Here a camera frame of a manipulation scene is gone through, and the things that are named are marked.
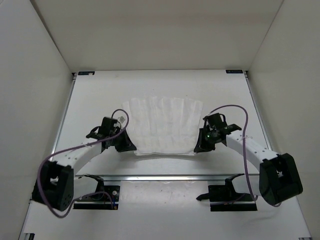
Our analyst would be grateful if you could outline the right blue corner label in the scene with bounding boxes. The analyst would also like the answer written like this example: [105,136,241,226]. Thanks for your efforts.
[225,69,243,74]

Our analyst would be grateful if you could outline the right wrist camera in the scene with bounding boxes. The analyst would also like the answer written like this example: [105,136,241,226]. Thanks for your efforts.
[203,113,227,130]

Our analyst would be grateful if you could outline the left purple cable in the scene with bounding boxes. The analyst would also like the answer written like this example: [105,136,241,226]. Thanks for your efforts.
[36,108,130,218]

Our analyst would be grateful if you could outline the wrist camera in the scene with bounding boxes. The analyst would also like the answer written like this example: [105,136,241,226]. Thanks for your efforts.
[203,113,227,130]
[98,117,122,136]

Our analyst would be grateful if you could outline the left blue corner label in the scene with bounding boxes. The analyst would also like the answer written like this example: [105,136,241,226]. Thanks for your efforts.
[77,71,95,76]

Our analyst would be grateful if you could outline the white pleated skirt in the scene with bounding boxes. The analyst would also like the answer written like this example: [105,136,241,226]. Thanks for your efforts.
[122,96,204,156]

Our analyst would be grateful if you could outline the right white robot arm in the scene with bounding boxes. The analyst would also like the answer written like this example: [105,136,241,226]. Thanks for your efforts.
[194,113,303,206]

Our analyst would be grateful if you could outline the front aluminium rail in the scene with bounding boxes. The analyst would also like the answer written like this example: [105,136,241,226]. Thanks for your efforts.
[102,175,236,182]

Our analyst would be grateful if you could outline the blue corner label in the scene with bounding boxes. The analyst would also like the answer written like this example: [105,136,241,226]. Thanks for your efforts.
[77,71,95,76]
[225,69,243,74]

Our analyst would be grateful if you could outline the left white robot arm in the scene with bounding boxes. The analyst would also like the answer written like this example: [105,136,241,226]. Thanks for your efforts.
[31,117,137,212]

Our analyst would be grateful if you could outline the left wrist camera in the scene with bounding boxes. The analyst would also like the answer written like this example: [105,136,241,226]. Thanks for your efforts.
[98,117,122,136]

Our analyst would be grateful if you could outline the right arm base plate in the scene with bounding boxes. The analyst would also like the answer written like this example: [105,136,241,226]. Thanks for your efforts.
[196,173,258,212]

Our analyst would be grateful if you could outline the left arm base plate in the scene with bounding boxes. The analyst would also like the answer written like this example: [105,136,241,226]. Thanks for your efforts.
[73,174,121,211]

